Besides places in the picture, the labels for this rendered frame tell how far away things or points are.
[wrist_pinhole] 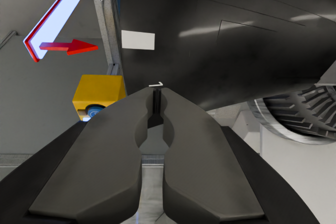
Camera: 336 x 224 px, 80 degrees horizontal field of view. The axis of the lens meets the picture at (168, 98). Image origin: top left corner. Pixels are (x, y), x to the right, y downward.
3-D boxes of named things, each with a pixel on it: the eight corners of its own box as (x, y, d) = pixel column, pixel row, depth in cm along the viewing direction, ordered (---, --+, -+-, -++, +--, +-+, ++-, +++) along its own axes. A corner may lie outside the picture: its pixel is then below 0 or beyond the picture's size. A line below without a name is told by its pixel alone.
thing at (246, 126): (262, 132, 95) (271, 153, 87) (228, 131, 94) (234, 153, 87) (279, 109, 82) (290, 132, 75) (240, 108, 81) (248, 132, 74)
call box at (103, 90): (129, 110, 63) (125, 140, 56) (96, 109, 63) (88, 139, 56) (123, 70, 51) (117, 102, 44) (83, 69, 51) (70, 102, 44)
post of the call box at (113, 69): (120, 70, 65) (114, 99, 57) (110, 70, 65) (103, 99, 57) (119, 63, 63) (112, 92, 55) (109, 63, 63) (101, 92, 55)
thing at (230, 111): (234, 114, 84) (235, 119, 83) (198, 114, 84) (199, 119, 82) (240, 101, 78) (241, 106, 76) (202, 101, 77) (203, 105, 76)
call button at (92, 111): (108, 115, 49) (107, 120, 47) (91, 114, 48) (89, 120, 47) (105, 104, 46) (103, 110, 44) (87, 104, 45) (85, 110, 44)
